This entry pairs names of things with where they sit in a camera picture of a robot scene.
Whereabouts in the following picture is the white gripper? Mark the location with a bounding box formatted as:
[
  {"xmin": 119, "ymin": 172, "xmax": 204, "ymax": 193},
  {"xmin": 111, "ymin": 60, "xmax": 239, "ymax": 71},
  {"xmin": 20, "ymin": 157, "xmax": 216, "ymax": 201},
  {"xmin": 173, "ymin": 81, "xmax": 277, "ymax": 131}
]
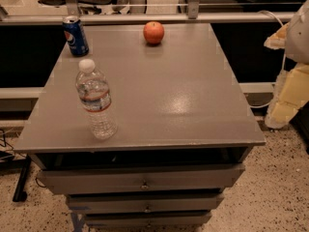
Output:
[{"xmin": 264, "ymin": 0, "xmax": 309, "ymax": 129}]

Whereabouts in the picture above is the clear plastic water bottle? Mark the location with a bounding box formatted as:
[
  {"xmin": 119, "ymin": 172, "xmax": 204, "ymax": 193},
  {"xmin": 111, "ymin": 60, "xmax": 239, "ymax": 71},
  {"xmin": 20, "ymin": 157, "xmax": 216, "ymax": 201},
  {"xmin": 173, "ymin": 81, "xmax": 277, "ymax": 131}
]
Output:
[{"xmin": 75, "ymin": 59, "xmax": 117, "ymax": 139}]

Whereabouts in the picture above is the red apple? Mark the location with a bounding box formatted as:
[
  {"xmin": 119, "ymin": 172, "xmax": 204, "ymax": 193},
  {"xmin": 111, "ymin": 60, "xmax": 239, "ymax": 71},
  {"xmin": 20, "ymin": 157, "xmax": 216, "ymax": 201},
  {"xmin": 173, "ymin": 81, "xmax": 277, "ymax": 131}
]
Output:
[{"xmin": 143, "ymin": 21, "xmax": 164, "ymax": 44}]

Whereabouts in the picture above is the top grey drawer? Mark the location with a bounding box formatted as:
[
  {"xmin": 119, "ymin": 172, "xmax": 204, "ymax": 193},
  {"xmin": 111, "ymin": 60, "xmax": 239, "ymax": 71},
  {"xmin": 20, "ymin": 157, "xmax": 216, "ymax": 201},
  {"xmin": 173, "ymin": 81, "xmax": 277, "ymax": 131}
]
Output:
[{"xmin": 38, "ymin": 163, "xmax": 244, "ymax": 194}]

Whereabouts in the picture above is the grey drawer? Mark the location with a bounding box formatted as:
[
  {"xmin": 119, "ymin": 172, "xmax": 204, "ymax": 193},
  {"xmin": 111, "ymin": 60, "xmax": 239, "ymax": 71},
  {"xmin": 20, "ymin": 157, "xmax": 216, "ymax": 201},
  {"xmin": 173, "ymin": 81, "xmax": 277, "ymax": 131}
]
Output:
[
  {"xmin": 67, "ymin": 191, "xmax": 223, "ymax": 214},
  {"xmin": 38, "ymin": 163, "xmax": 244, "ymax": 194},
  {"xmin": 85, "ymin": 211, "xmax": 211, "ymax": 228}
]

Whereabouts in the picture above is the middle grey drawer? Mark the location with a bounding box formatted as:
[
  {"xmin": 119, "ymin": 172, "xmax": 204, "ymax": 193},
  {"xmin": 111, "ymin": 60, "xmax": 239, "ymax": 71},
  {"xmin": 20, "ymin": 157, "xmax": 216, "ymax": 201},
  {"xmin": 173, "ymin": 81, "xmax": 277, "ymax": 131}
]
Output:
[{"xmin": 67, "ymin": 191, "xmax": 223, "ymax": 214}]

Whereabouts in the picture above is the bottom grey drawer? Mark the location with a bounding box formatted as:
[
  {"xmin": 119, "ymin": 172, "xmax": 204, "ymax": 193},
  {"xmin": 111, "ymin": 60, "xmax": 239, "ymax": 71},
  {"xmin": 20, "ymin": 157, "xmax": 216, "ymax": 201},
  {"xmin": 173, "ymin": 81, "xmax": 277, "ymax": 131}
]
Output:
[{"xmin": 85, "ymin": 211, "xmax": 211, "ymax": 228}]

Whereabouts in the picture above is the blue pepsi soda can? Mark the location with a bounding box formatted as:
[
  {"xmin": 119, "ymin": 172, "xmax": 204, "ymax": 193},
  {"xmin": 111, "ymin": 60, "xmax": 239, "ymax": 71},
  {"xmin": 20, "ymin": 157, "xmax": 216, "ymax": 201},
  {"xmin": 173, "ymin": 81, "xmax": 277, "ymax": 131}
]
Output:
[{"xmin": 63, "ymin": 15, "xmax": 89, "ymax": 57}]

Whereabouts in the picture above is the black stand leg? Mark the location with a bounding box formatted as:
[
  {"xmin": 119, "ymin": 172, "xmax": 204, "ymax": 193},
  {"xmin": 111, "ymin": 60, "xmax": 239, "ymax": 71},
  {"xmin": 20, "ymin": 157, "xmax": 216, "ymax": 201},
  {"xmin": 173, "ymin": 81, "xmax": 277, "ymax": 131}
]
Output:
[{"xmin": 13, "ymin": 157, "xmax": 31, "ymax": 202}]

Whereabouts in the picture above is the white cable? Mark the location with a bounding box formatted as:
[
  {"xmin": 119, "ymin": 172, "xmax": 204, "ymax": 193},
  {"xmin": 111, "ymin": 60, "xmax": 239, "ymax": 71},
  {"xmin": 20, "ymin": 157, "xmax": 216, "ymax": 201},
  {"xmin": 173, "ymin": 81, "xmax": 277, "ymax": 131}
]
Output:
[{"xmin": 249, "ymin": 10, "xmax": 288, "ymax": 110}]

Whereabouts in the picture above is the metal railing frame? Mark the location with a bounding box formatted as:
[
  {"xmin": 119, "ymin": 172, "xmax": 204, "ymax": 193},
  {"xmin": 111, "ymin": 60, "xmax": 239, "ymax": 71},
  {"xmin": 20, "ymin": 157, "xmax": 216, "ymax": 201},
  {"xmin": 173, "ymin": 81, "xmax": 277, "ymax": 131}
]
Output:
[{"xmin": 0, "ymin": 0, "xmax": 306, "ymax": 24}]

